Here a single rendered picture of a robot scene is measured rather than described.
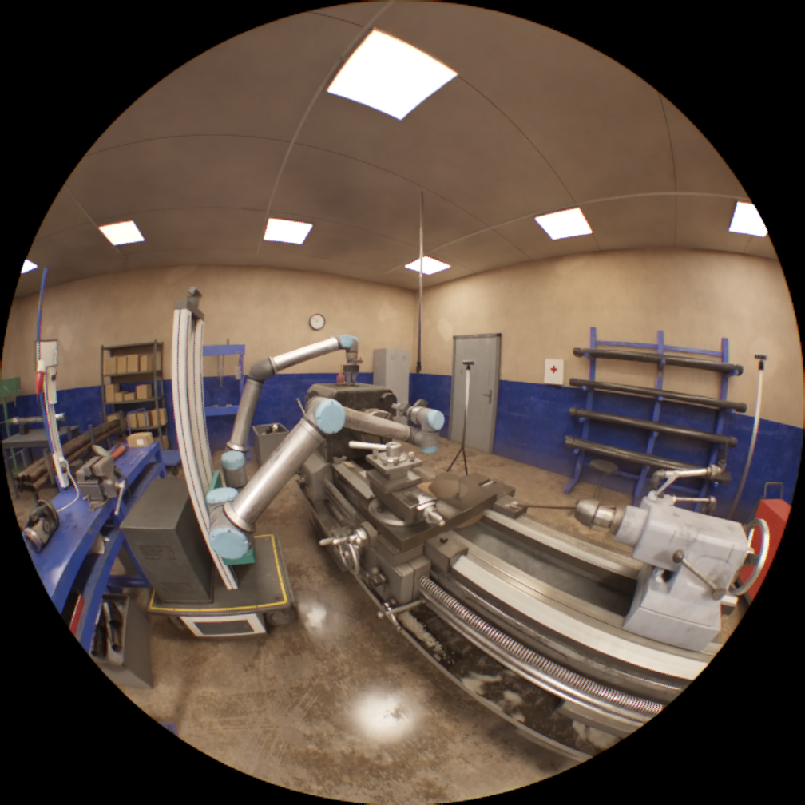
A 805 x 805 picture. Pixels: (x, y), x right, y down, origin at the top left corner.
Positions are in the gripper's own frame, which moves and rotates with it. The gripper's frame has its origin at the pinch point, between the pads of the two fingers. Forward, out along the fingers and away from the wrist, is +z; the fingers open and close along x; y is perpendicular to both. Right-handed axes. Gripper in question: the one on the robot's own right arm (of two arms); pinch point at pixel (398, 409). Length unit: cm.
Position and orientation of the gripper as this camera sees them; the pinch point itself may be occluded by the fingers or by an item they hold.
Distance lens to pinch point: 146.2
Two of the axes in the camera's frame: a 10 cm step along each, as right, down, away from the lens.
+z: -5.9, -1.3, 8.0
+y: -5.5, 7.9, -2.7
